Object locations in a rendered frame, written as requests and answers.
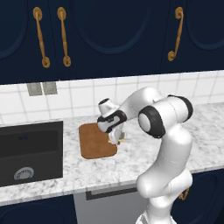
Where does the navy base cupboard door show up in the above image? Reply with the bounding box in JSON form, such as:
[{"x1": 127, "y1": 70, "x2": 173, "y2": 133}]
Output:
[
  {"x1": 171, "y1": 168, "x2": 224, "y2": 224},
  {"x1": 0, "y1": 193, "x2": 79, "y2": 224}
]

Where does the brass base cupboard handle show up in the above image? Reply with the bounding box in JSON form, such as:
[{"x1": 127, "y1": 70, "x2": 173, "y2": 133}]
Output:
[{"x1": 178, "y1": 187, "x2": 191, "y2": 201}]

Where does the brown wooden cutting board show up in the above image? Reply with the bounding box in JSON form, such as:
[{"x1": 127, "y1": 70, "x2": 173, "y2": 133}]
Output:
[{"x1": 78, "y1": 122, "x2": 119, "y2": 160}]

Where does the grey dishwasher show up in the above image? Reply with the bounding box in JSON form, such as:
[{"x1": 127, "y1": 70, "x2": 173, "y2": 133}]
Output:
[{"x1": 73, "y1": 186, "x2": 151, "y2": 224}]

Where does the dark dishwasher handle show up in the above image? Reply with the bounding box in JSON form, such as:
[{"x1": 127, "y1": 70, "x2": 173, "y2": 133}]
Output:
[{"x1": 85, "y1": 186, "x2": 138, "y2": 201}]

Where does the black sink basin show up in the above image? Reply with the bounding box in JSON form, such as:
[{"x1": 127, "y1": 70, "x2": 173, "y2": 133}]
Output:
[{"x1": 0, "y1": 120, "x2": 65, "y2": 188}]

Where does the navy wall cupboard door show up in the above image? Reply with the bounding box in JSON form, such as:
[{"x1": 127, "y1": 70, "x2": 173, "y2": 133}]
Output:
[
  {"x1": 0, "y1": 0, "x2": 54, "y2": 85},
  {"x1": 162, "y1": 0, "x2": 224, "y2": 74},
  {"x1": 50, "y1": 0, "x2": 166, "y2": 81}
]

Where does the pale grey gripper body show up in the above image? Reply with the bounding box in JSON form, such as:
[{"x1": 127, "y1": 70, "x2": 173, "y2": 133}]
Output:
[{"x1": 108, "y1": 123, "x2": 126, "y2": 145}]

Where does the grey wall socket plate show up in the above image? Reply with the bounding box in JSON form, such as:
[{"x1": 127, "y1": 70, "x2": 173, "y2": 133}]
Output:
[
  {"x1": 42, "y1": 81, "x2": 59, "y2": 96},
  {"x1": 26, "y1": 82, "x2": 44, "y2": 97}
]

